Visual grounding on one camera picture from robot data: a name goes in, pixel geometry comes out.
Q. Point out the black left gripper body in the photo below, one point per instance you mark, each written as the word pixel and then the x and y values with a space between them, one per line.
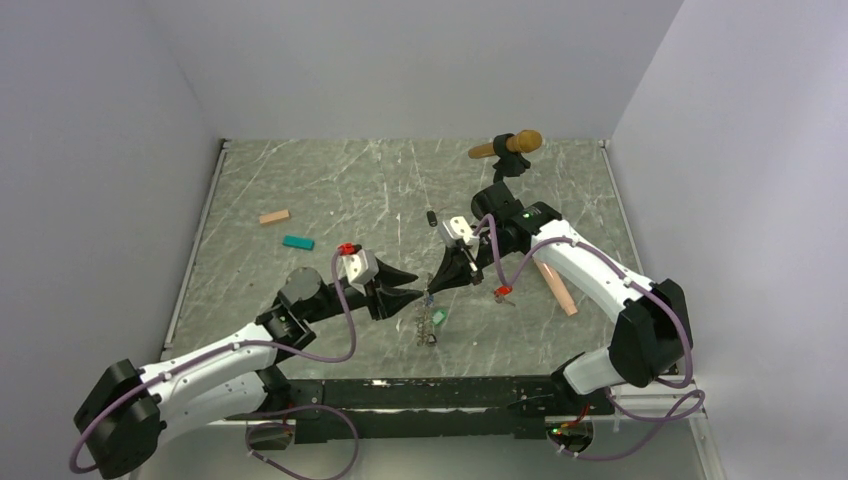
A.
pixel 346 300

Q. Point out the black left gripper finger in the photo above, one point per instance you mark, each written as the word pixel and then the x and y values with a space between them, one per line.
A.
pixel 391 301
pixel 391 277

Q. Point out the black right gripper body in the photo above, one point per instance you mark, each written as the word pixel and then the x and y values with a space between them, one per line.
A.
pixel 486 248

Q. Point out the green tag key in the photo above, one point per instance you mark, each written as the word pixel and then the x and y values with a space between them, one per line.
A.
pixel 439 317

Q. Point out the red tag key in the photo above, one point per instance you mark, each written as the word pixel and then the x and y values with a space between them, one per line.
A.
pixel 501 295

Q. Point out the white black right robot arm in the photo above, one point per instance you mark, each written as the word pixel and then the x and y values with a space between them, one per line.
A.
pixel 651 324

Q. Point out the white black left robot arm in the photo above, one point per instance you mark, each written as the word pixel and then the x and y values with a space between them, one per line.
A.
pixel 131 410

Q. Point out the black tag key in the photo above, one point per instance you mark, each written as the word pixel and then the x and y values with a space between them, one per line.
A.
pixel 433 216

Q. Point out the black microphone stand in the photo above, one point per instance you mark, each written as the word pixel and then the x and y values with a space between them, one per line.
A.
pixel 509 165

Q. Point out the teal block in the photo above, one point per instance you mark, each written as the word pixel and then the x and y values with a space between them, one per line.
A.
pixel 297 242

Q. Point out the gold microphone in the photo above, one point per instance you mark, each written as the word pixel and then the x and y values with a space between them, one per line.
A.
pixel 526 141

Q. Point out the tan wooden block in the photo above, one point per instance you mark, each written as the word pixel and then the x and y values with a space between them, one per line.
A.
pixel 274 217

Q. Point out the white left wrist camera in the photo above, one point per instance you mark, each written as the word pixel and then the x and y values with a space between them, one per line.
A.
pixel 360 264

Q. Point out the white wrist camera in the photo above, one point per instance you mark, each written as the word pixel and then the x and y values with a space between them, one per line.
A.
pixel 360 264
pixel 455 230

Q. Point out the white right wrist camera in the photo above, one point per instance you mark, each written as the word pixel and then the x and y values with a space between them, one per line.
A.
pixel 455 230

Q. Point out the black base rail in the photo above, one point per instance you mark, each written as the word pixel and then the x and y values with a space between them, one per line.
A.
pixel 523 407

